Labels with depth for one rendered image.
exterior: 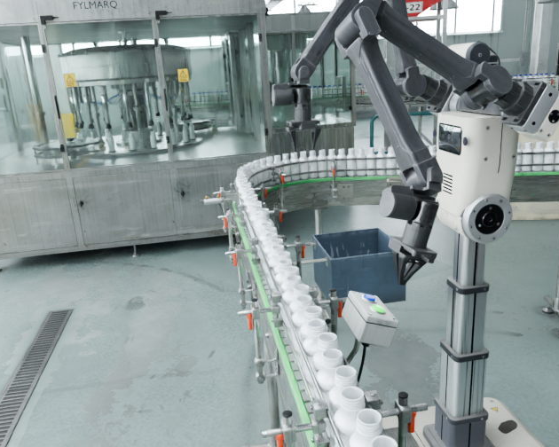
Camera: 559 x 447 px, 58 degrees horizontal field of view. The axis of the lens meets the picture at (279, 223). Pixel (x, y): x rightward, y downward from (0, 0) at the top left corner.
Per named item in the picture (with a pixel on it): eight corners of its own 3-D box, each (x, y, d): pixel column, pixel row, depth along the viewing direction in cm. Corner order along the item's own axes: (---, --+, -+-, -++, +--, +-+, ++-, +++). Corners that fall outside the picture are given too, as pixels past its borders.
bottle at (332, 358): (355, 435, 94) (354, 358, 89) (325, 443, 92) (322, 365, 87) (342, 416, 99) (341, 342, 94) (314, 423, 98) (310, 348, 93)
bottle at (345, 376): (356, 435, 94) (355, 358, 89) (369, 458, 88) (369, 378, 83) (326, 443, 92) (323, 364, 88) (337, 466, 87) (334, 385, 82)
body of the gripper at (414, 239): (412, 258, 108) (422, 226, 107) (387, 242, 118) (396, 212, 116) (436, 261, 111) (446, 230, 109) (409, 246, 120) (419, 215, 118)
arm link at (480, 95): (516, 79, 127) (500, 88, 132) (485, 59, 125) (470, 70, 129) (511, 108, 124) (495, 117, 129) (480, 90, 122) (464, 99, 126)
